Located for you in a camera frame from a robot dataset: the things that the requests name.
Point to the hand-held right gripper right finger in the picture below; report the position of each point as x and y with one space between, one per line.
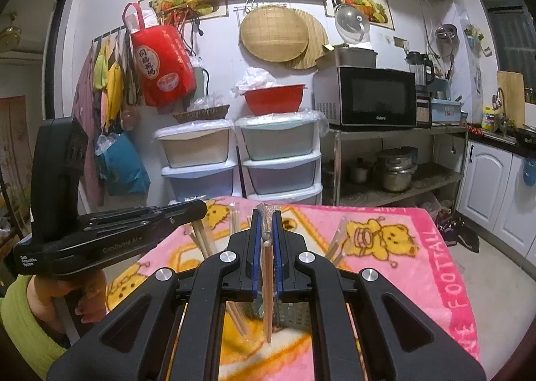
277 255

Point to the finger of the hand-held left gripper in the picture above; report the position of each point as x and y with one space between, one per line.
180 213

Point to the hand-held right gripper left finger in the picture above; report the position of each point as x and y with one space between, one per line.
256 247

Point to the wooden chopstick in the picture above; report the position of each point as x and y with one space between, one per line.
207 238
339 238
197 241
268 280
235 217

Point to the dark green plastic utensil basket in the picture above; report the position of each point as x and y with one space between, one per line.
293 316

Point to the person's left forearm green sleeve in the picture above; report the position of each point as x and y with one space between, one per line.
21 322

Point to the person's left hand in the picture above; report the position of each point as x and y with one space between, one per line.
90 293

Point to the pink hanging garment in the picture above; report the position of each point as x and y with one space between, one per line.
86 134

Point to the wicker basket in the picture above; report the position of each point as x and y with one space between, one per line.
201 115

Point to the yellow hanging cloth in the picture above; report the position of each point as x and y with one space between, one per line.
113 88

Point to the small steel pot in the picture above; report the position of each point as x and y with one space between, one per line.
359 171

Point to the pink printed blanket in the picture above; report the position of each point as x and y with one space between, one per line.
398 280

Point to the red plastic basin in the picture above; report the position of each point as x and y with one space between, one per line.
274 102

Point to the large steel pot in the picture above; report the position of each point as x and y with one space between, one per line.
398 171

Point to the red tote bag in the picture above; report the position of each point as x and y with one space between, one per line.
165 67

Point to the white plastic bags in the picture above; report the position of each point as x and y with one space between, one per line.
253 79

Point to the ceiling lamp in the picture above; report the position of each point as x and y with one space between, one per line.
9 33

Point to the metal shelf rack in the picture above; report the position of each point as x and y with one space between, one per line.
435 180

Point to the dark shoes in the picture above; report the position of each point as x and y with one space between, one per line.
458 236

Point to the black microwave oven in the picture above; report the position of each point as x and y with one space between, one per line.
372 98

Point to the round bamboo tray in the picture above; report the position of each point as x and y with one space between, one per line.
272 33

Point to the small countertop appliance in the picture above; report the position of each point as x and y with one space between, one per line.
423 111

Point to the round bamboo mat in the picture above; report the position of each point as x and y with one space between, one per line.
318 46

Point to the metal container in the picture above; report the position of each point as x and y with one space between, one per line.
347 56

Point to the white kitchen cabinet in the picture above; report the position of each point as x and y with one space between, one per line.
490 192

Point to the light blue dish rack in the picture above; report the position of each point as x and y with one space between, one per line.
448 107

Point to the black blender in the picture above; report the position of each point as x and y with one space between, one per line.
418 69

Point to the glass pot lid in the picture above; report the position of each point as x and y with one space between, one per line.
351 23

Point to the yellow bottle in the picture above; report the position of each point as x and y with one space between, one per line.
488 118

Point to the small blue hanging bag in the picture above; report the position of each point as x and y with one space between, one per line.
528 171

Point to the metal faucet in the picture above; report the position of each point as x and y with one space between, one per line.
500 102

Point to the hanging steel lid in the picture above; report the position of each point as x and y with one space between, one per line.
446 33

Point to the wooden cutting board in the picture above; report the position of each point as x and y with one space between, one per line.
513 96

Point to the dark window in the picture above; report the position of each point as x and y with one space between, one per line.
511 21

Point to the small fruit wall poster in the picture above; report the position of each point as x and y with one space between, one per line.
377 6

